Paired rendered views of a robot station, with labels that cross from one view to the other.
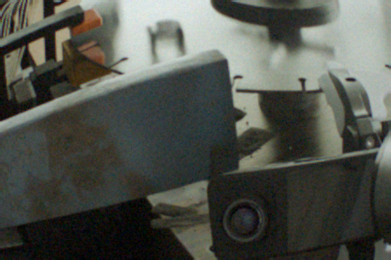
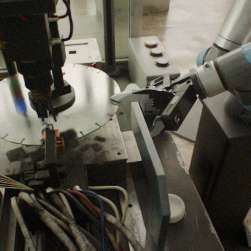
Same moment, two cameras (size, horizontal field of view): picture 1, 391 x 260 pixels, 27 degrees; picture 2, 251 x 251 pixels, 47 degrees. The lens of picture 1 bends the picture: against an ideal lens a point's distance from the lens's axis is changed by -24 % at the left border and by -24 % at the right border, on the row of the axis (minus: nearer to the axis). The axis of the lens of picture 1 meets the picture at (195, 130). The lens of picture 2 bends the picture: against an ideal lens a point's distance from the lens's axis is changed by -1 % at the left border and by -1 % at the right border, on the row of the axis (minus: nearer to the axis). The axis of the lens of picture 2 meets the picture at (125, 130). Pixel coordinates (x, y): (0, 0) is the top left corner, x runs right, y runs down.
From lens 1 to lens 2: 0.64 m
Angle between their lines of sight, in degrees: 65
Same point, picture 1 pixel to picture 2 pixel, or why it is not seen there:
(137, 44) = (72, 128)
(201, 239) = (112, 156)
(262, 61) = (100, 109)
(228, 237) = (177, 124)
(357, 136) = (167, 93)
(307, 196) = (182, 106)
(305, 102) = not seen: hidden behind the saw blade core
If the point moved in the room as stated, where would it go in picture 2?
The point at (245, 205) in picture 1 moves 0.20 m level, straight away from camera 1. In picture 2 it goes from (176, 116) to (85, 106)
